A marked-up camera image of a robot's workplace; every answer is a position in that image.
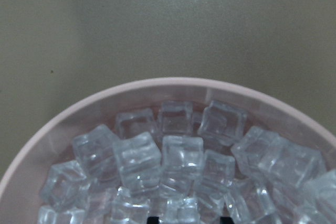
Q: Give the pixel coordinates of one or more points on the pile of clear ice cubes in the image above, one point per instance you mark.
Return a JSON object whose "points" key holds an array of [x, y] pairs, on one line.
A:
{"points": [[179, 165]]}

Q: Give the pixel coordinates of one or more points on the pink bowl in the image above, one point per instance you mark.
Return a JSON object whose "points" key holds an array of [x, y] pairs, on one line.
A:
{"points": [[25, 176]]}

